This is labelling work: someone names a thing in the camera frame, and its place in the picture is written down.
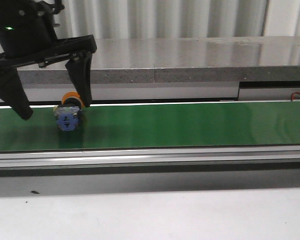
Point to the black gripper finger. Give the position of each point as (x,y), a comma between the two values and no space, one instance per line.
(79,71)
(13,94)

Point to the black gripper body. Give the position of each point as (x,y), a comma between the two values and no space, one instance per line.
(27,35)

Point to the yellow and blue push button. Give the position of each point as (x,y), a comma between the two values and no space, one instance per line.
(68,113)

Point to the white panel under countertop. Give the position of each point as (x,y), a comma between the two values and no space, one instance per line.
(191,90)

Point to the white corrugated curtain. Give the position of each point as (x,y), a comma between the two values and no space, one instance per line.
(150,19)

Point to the grey stone countertop slab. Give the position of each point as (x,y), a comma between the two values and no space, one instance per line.
(249,61)

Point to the green conveyor belt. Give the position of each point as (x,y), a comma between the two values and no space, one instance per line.
(156,126)

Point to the aluminium conveyor front rail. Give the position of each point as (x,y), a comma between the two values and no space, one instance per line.
(234,154)

